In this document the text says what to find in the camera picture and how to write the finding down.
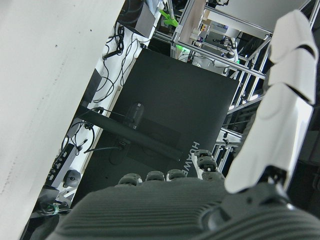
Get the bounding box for black computer mouse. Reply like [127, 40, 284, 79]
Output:
[62, 169, 82, 188]

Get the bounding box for black cable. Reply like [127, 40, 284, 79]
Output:
[92, 37, 141, 103]
[103, 24, 126, 60]

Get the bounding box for black Huawei monitor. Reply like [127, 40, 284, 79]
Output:
[72, 48, 241, 208]

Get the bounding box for green plastic part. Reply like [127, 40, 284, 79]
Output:
[158, 8, 180, 27]

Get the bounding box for grey power strip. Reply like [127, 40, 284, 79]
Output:
[46, 142, 78, 187]

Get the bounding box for teal coiled cable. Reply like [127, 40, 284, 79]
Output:
[47, 203, 61, 216]

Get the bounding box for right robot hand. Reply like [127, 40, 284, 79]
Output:
[49, 9, 320, 240]

